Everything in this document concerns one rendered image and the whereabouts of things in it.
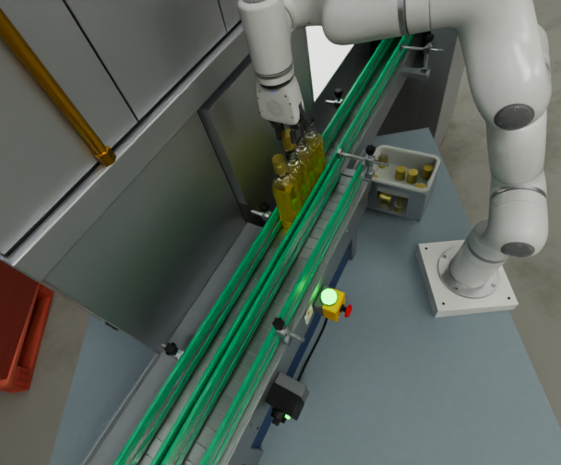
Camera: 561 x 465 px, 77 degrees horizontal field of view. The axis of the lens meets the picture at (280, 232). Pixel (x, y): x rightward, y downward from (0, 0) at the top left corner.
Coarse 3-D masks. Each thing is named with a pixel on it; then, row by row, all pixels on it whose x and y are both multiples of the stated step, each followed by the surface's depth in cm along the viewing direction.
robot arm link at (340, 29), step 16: (288, 0) 70; (304, 0) 69; (320, 0) 64; (336, 0) 58; (352, 0) 57; (368, 0) 56; (384, 0) 55; (400, 0) 54; (304, 16) 71; (320, 16) 68; (336, 16) 59; (352, 16) 58; (368, 16) 57; (384, 16) 56; (400, 16) 55; (336, 32) 60; (352, 32) 60; (368, 32) 59; (384, 32) 58; (400, 32) 58
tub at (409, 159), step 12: (396, 156) 130; (408, 156) 127; (420, 156) 125; (432, 156) 123; (384, 168) 133; (408, 168) 131; (420, 168) 129; (372, 180) 122; (384, 180) 121; (396, 180) 129; (420, 180) 127; (432, 180) 117; (420, 192) 116
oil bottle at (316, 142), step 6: (306, 138) 102; (312, 138) 102; (318, 138) 103; (306, 144) 103; (312, 144) 102; (318, 144) 103; (318, 150) 105; (324, 150) 108; (318, 156) 106; (324, 156) 110; (318, 162) 108; (324, 162) 112; (318, 168) 109; (324, 168) 113; (318, 174) 111
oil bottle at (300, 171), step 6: (300, 162) 97; (288, 168) 97; (294, 168) 96; (300, 168) 97; (306, 168) 100; (294, 174) 97; (300, 174) 98; (306, 174) 102; (300, 180) 99; (306, 180) 103; (300, 186) 101; (306, 186) 104; (300, 192) 102; (306, 192) 106
